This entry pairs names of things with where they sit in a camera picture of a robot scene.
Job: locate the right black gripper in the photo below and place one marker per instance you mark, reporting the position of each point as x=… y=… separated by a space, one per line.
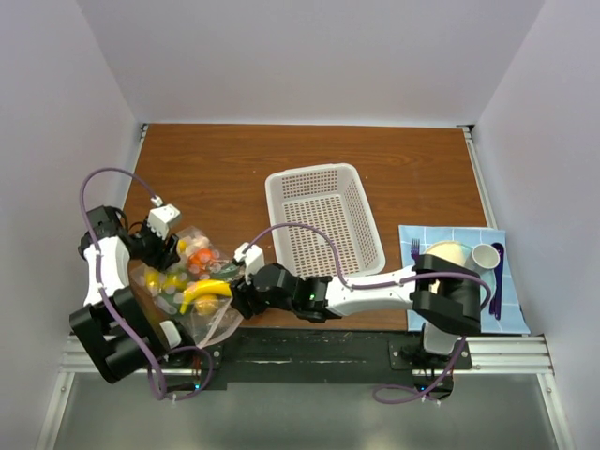
x=243 y=295

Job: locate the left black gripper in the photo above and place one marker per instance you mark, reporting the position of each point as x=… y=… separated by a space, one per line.
x=165 y=254

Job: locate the yellow fake banana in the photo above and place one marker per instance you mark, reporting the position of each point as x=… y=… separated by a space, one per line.
x=213 y=287

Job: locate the clear zip top bag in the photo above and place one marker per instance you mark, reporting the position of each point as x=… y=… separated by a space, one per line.
x=204 y=330

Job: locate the white perforated plastic basket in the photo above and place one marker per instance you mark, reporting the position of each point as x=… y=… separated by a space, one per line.
x=333 y=221

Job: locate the fake orange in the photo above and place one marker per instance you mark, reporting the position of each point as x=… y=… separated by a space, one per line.
x=206 y=305

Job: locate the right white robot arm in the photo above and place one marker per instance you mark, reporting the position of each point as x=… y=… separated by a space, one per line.
x=448 y=296

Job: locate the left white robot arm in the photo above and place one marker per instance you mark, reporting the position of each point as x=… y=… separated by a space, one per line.
x=107 y=248

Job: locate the red fake tomato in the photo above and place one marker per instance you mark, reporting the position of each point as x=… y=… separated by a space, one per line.
x=200 y=259

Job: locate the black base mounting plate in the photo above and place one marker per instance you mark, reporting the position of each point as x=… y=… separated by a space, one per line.
x=271 y=355

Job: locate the purple plastic fork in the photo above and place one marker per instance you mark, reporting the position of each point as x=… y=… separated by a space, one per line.
x=415 y=250

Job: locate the cream and teal plate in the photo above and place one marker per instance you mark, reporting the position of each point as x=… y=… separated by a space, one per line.
x=458 y=253

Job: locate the grey cup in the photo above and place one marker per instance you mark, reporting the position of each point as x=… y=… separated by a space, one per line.
x=484 y=257

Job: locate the blue checked cloth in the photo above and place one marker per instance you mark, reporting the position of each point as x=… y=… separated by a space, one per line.
x=511 y=320

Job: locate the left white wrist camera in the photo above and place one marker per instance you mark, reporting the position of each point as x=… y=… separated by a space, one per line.
x=162 y=218

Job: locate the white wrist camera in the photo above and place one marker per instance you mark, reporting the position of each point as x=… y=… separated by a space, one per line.
x=250 y=257
x=162 y=218

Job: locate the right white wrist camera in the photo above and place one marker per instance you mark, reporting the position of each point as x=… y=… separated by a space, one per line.
x=250 y=257

